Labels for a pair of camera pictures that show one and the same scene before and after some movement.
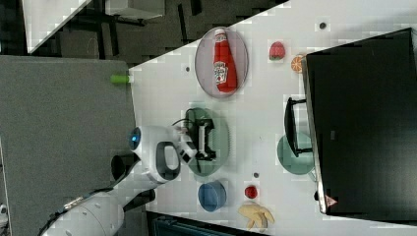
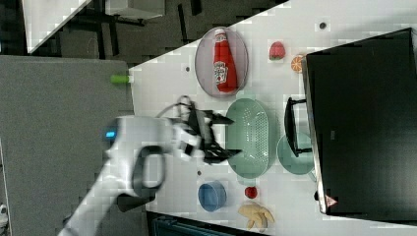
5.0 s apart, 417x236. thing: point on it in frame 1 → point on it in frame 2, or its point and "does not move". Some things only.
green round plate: [300, 164] does not move
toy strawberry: [276, 51] does not move
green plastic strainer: [218, 142] → [249, 132]
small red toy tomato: [251, 192] does not move
